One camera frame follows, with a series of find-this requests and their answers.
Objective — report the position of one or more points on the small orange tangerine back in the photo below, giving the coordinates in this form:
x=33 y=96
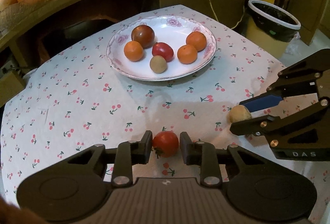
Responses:
x=133 y=51

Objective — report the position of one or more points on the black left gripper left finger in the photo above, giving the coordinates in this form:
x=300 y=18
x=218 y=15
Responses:
x=128 y=154

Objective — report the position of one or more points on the cherry print tablecloth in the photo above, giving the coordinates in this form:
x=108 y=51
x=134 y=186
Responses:
x=77 y=99

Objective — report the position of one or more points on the white floral plate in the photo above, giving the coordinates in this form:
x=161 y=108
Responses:
x=172 y=30

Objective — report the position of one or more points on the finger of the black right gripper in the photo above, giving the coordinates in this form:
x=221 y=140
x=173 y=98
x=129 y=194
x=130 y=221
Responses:
x=268 y=124
x=310 y=75

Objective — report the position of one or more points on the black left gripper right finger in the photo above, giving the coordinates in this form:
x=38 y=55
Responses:
x=204 y=155

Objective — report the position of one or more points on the glass fruit bowl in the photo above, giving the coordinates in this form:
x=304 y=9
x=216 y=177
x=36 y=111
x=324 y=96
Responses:
x=13 y=14

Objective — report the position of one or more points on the large dark red tomato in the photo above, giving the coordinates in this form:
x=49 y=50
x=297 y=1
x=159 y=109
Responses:
x=144 y=35

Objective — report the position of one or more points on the small red tomato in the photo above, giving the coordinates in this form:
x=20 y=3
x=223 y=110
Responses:
x=164 y=50

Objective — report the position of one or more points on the black waste bin white rim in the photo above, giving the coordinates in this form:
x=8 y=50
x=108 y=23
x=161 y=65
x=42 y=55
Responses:
x=273 y=20

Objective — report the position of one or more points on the tan longan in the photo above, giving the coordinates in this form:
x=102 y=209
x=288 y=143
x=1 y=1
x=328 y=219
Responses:
x=239 y=113
x=158 y=64

